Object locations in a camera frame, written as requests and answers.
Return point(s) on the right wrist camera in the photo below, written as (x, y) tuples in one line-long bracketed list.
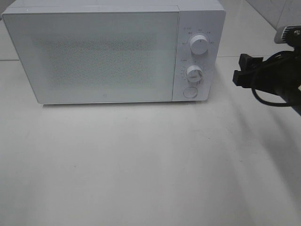
[(290, 35)]

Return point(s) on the white microwave door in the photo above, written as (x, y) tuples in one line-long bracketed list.
[(96, 57)]

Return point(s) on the round door release button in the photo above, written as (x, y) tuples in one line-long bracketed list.
[(190, 92)]

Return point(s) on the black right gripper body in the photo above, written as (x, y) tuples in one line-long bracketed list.
[(279, 75)]

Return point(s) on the white microwave knob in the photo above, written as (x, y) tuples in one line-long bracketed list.
[(199, 44), (194, 74)]

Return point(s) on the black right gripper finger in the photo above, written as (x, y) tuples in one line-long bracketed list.
[(242, 79), (247, 62)]

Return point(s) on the white microwave oven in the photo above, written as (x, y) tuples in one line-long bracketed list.
[(194, 17)]

